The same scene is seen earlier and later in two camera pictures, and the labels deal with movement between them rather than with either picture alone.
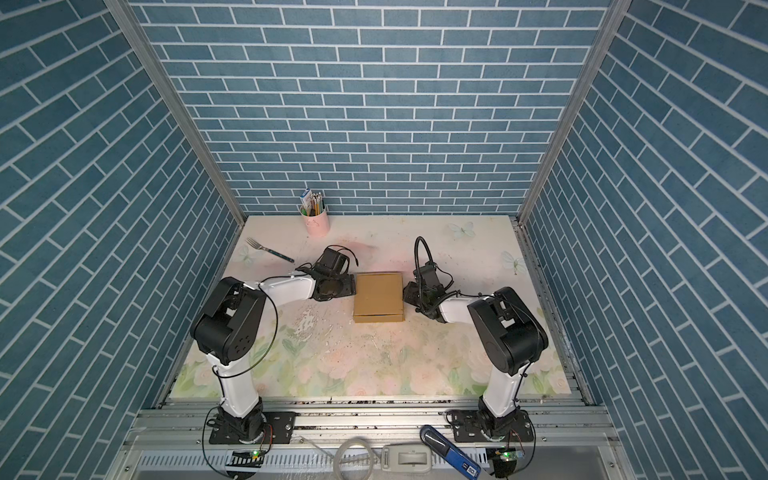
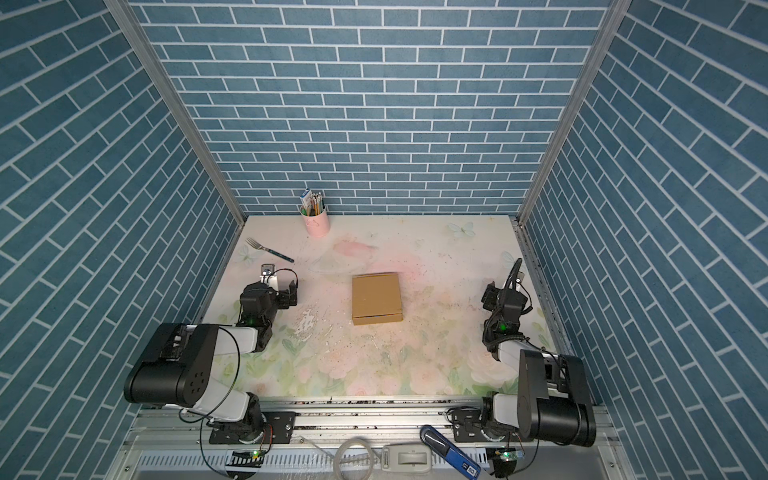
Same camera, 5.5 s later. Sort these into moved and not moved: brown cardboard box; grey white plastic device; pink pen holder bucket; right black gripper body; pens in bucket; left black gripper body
Moved: right black gripper body; left black gripper body
Not moved: pink pen holder bucket; pens in bucket; grey white plastic device; brown cardboard box
